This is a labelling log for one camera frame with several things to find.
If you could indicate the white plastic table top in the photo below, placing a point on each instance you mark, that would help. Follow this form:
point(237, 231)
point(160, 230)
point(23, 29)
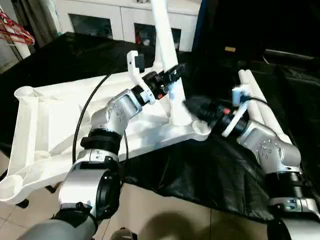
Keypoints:
point(60, 120)

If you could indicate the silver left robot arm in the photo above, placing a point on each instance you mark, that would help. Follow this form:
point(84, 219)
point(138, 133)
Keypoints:
point(105, 130)

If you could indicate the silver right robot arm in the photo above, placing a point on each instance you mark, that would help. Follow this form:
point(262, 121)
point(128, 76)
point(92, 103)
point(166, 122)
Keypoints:
point(275, 155)

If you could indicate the small tan label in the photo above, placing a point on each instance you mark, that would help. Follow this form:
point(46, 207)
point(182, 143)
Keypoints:
point(230, 49)

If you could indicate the white cabinet with glass doors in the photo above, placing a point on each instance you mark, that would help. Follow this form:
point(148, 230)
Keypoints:
point(115, 17)

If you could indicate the large black screen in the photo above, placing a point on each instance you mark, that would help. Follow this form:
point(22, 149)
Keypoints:
point(270, 25)

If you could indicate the black plastic mat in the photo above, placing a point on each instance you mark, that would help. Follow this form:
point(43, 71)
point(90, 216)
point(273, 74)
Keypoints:
point(55, 55)

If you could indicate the red clothes hangers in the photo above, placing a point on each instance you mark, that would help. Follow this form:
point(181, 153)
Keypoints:
point(16, 27)

